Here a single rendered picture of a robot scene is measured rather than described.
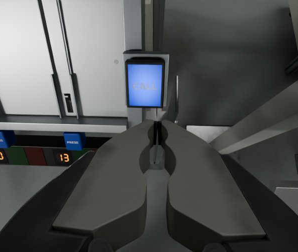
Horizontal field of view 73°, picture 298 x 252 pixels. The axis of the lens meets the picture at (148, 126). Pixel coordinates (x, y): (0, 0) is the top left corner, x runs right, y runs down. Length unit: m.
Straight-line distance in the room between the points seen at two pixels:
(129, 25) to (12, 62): 0.15
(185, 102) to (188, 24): 0.49
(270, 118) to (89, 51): 0.40
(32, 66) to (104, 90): 0.09
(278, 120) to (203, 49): 0.84
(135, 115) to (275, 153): 0.96
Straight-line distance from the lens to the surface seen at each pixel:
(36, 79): 0.30
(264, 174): 1.12
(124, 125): 0.26
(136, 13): 0.24
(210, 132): 1.04
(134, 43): 0.24
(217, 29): 1.36
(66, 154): 0.36
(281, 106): 0.49
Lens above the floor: 0.98
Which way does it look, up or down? 74 degrees down
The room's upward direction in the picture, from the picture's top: 5 degrees counter-clockwise
